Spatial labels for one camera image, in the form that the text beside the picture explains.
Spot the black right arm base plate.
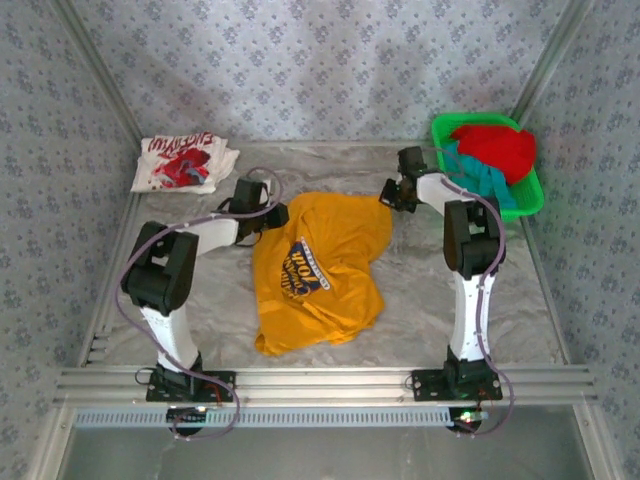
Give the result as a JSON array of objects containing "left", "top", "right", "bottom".
[{"left": 410, "top": 368, "right": 504, "bottom": 403}]

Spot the aluminium frame post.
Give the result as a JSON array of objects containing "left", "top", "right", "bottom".
[
  {"left": 49, "top": 0, "right": 146, "bottom": 144},
  {"left": 509, "top": 0, "right": 596, "bottom": 126}
]

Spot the wide aluminium mounting beam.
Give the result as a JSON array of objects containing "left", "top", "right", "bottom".
[{"left": 52, "top": 364, "right": 599, "bottom": 407}]

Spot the grey slotted cable duct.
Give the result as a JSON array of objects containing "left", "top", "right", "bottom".
[{"left": 73, "top": 405, "right": 494, "bottom": 430}]

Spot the white t-shirt with red print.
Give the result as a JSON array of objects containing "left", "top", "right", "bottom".
[{"left": 129, "top": 132, "right": 241, "bottom": 196}]

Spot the black controller board with green light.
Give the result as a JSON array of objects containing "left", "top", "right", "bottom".
[{"left": 447, "top": 407, "right": 489, "bottom": 435}]

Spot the aluminium table side rail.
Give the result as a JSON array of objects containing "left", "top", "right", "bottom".
[{"left": 77, "top": 192, "right": 144, "bottom": 366}]

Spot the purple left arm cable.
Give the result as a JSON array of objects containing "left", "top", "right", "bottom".
[{"left": 114, "top": 166, "right": 285, "bottom": 442}]

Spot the thin aluminium table edge rail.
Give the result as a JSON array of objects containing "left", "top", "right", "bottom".
[{"left": 224, "top": 138, "right": 436, "bottom": 149}]

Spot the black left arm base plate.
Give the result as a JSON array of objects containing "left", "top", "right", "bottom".
[{"left": 145, "top": 369, "right": 237, "bottom": 404}]

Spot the teal t-shirt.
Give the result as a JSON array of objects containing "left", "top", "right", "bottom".
[{"left": 442, "top": 141, "right": 519, "bottom": 211}]

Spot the yellow t-shirt with blue print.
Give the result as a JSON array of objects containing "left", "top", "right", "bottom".
[{"left": 252, "top": 191, "right": 396, "bottom": 357}]

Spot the green plastic basket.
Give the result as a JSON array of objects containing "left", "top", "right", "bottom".
[{"left": 430, "top": 112, "right": 546, "bottom": 224}]

